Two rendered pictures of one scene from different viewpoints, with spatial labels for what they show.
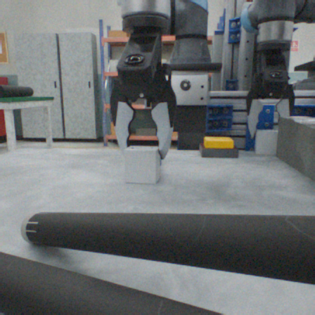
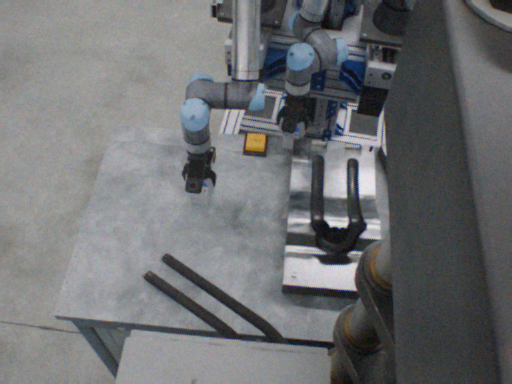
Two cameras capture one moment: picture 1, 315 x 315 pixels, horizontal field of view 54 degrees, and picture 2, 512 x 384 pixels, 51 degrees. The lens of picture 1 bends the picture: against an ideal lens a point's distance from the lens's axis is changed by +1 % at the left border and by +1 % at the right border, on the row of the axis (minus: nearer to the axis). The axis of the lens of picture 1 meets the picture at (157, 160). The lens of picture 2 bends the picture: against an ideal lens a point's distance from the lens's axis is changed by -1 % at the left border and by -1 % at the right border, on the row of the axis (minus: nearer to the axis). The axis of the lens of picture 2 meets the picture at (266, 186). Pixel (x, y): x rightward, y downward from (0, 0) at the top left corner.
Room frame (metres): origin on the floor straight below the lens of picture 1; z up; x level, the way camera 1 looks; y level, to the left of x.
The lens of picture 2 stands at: (-0.45, -0.16, 2.25)
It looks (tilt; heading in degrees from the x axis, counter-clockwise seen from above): 55 degrees down; 359
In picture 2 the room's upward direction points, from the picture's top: 3 degrees clockwise
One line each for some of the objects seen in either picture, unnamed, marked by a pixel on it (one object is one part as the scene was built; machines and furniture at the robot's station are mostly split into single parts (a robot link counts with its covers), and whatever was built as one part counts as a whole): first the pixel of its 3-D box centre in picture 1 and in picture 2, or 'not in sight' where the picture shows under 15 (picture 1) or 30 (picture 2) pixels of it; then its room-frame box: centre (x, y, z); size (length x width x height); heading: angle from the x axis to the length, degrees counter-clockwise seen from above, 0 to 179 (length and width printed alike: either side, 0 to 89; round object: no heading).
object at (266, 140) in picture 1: (264, 138); (293, 129); (0.76, -0.27, 0.83); 0.13 x 0.05 x 0.05; 167
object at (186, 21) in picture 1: (189, 16); not in sight; (1.17, -0.11, 1.20); 0.13 x 0.12 x 0.14; 90
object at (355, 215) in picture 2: not in sight; (337, 197); (0.43, -0.39, 0.92); 0.35 x 0.16 x 0.09; 176
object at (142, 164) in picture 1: (148, 158); (204, 183); (0.53, 0.02, 0.83); 0.13 x 0.05 x 0.05; 170
